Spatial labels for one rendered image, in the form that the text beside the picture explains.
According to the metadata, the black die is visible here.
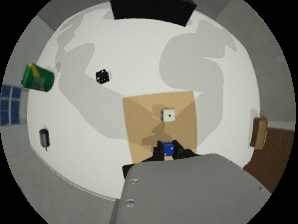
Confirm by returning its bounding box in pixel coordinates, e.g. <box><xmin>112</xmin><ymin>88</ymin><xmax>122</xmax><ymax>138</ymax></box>
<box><xmin>96</xmin><ymin>69</ymin><xmax>109</xmax><ymax>84</ymax></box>

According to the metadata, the green soda can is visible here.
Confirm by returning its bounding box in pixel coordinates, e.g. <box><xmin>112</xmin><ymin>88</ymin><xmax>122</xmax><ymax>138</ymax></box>
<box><xmin>20</xmin><ymin>63</ymin><xmax>54</xmax><ymax>92</ymax></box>

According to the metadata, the white die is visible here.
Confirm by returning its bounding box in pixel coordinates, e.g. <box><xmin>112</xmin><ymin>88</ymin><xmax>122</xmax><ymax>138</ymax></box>
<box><xmin>161</xmin><ymin>109</ymin><xmax>175</xmax><ymax>122</ymax></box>

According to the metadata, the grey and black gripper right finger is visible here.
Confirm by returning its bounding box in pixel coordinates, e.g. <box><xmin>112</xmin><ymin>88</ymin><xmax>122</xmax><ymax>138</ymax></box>
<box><xmin>172</xmin><ymin>140</ymin><xmax>199</xmax><ymax>160</ymax></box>

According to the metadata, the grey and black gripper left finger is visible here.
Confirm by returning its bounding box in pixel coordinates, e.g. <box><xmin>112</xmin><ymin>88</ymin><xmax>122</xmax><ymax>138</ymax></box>
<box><xmin>122</xmin><ymin>141</ymin><xmax>165</xmax><ymax>179</ymax></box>

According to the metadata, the open brown cardboard box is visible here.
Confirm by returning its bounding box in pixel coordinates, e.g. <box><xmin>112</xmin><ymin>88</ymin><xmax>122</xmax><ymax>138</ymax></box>
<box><xmin>250</xmin><ymin>113</ymin><xmax>268</xmax><ymax>153</ymax></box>

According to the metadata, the tan square mat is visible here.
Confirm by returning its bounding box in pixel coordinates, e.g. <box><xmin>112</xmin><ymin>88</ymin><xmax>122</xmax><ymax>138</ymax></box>
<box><xmin>122</xmin><ymin>91</ymin><xmax>197</xmax><ymax>164</ymax></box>

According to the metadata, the blue die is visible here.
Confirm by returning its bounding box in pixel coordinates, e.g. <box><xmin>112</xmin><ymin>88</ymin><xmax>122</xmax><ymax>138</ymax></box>
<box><xmin>162</xmin><ymin>142</ymin><xmax>174</xmax><ymax>156</ymax></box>

